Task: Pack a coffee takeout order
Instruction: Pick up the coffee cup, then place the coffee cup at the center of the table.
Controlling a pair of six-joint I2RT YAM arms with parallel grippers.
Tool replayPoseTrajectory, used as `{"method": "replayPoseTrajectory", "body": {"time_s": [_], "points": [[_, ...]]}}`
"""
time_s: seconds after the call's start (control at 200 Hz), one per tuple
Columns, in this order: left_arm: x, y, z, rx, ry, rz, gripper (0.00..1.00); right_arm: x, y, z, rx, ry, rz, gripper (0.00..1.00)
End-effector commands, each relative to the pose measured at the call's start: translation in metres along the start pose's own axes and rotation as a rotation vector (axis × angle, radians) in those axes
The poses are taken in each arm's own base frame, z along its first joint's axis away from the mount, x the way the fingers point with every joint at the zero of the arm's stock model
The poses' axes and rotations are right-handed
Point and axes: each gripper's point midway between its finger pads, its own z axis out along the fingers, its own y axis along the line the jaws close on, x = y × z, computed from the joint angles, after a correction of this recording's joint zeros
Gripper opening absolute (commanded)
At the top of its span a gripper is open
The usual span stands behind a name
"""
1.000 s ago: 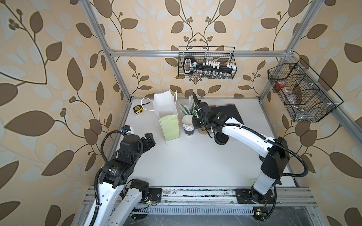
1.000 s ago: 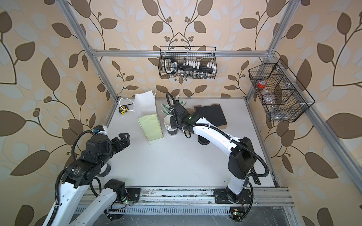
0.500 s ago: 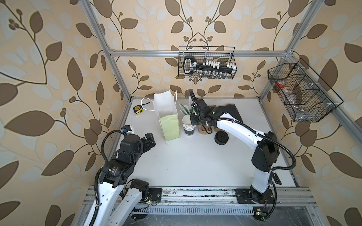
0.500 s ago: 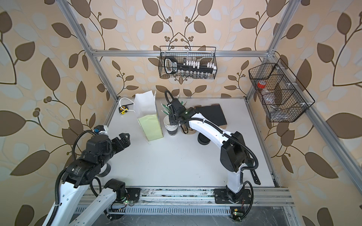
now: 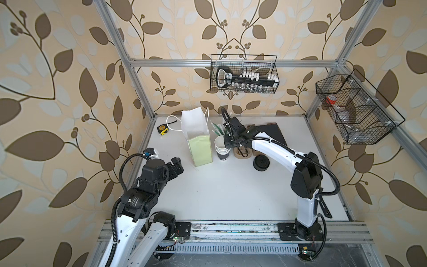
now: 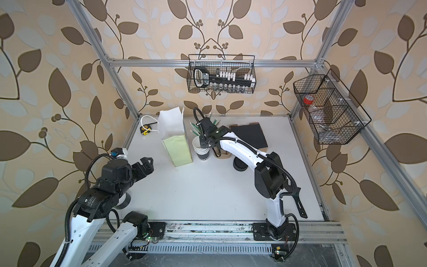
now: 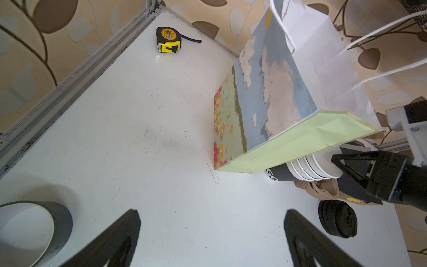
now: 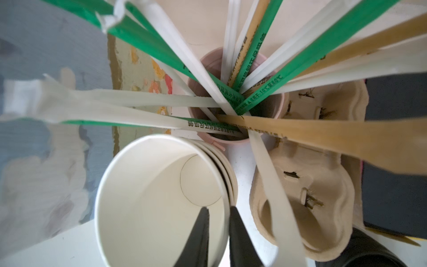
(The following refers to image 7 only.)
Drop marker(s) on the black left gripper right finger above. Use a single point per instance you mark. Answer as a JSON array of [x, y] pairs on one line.
[[311, 248]]

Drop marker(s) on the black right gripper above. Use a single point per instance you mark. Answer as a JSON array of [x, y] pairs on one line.
[[400, 173]]

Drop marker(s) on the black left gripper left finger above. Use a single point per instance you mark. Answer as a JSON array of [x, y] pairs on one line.
[[114, 247]]

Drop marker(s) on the brown cardboard cup carrier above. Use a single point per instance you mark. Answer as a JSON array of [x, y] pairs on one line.
[[321, 190]]

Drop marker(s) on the stack of black cup lids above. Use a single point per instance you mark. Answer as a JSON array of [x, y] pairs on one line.
[[338, 218]]

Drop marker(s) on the painted paper gift bag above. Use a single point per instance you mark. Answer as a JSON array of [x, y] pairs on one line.
[[323, 76]]

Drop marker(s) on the grey tape roll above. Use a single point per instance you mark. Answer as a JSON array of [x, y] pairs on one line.
[[33, 232]]

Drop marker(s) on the yellow black tape measure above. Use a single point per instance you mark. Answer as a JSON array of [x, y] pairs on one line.
[[169, 40]]

